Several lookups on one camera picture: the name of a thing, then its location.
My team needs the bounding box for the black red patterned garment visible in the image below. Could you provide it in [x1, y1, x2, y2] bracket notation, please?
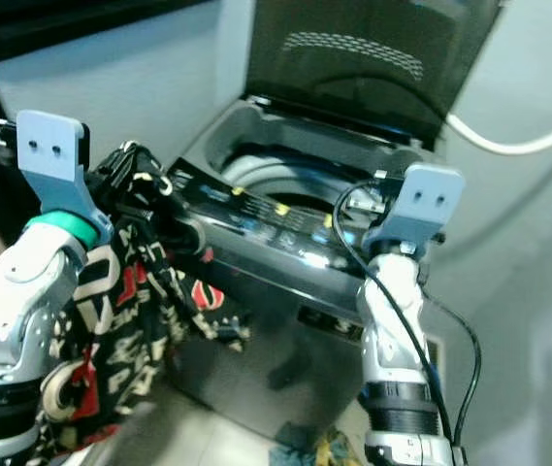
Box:
[37, 143, 253, 463]

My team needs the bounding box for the dark tinted washer lid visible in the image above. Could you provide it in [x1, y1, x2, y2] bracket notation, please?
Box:
[244, 0, 505, 152]

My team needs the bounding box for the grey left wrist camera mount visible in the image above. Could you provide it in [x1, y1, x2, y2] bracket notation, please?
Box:
[15, 109, 114, 245]

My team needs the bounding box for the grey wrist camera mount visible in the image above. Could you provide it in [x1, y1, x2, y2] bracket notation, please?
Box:
[367, 163, 467, 256]
[15, 109, 114, 245]

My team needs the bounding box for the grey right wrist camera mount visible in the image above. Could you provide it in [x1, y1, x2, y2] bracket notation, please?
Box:
[367, 163, 467, 256]

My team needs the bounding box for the white water hose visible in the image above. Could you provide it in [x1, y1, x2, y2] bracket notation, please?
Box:
[444, 84, 552, 157]

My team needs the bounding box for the grey top-load washing machine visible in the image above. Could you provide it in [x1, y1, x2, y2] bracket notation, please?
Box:
[167, 92, 492, 453]

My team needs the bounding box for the colourful patterned floor rag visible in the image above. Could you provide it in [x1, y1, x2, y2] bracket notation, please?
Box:
[270, 430, 365, 466]

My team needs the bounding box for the black cabinet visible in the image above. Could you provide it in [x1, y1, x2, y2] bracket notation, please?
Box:
[0, 0, 211, 246]

